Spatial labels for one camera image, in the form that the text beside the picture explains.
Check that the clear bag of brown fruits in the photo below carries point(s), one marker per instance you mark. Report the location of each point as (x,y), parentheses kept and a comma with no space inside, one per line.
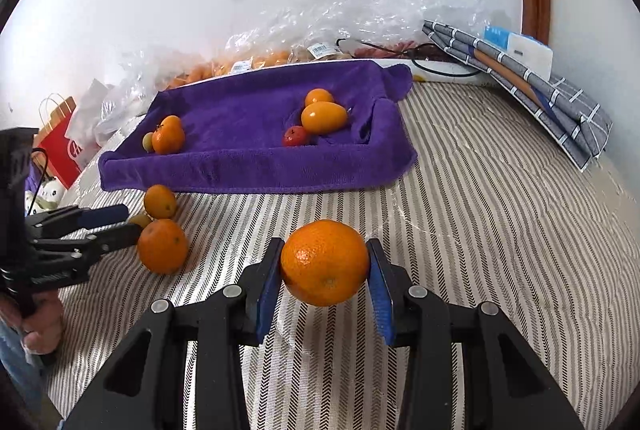
(320,53)

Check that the clear plastic bag of oranges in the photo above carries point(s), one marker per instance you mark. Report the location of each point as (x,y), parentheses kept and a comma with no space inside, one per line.
(225,65)

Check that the white plush toy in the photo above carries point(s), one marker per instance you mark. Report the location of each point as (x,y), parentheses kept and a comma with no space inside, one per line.
(47,196)

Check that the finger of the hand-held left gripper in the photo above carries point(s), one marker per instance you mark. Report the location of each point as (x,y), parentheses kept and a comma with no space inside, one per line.
(102,214)
(110,237)

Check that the empty clear plastic bag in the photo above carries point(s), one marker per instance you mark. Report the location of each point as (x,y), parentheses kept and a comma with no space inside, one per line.
(125,95)

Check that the large navel orange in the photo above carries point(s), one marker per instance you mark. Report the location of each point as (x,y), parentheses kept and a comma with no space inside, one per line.
(325,262)

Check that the person's left hand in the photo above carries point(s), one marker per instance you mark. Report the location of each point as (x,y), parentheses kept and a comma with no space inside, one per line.
(47,325)

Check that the small green fruit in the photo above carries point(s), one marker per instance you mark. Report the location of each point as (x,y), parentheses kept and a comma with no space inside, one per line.
(139,220)
(148,142)

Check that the small red fruit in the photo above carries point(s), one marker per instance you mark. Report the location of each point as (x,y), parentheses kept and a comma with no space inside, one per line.
(296,136)

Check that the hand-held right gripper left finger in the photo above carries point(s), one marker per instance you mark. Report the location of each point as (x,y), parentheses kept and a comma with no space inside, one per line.
(267,290)

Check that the clear bag of red fruits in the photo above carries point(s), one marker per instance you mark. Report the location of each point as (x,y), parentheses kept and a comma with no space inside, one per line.
(385,50)

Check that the crumpled clear plastic bag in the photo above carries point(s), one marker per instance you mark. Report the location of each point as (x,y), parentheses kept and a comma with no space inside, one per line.
(375,5)

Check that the red paper bag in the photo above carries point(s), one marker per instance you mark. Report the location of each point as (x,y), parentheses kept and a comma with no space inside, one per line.
(60,150)

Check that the orange with dark stem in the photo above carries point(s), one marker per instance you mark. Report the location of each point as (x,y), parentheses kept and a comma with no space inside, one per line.
(169,135)

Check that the purple towel covered tray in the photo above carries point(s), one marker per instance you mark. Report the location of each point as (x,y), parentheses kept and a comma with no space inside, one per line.
(250,150)

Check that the striped bed sheet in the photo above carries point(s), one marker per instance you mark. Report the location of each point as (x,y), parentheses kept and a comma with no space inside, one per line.
(475,235)

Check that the oval yellow-orange fruit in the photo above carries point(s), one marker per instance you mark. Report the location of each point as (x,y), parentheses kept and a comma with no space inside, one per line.
(324,118)

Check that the purple cloth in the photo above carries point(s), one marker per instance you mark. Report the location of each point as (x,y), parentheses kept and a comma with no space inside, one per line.
(32,180)

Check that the blue and white tissue box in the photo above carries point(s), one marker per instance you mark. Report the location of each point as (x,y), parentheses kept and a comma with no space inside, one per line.
(525,53)

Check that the folded grey plaid cloth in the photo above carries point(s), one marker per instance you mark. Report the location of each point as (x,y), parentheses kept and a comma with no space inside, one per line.
(565,110)

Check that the white plastic bag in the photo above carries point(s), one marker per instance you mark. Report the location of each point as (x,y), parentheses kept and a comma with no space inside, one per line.
(87,110)

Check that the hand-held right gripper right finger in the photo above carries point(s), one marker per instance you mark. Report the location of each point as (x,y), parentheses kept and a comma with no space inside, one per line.
(382,290)

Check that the person's jeans leg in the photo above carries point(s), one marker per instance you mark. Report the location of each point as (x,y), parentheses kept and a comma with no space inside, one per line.
(17,370)

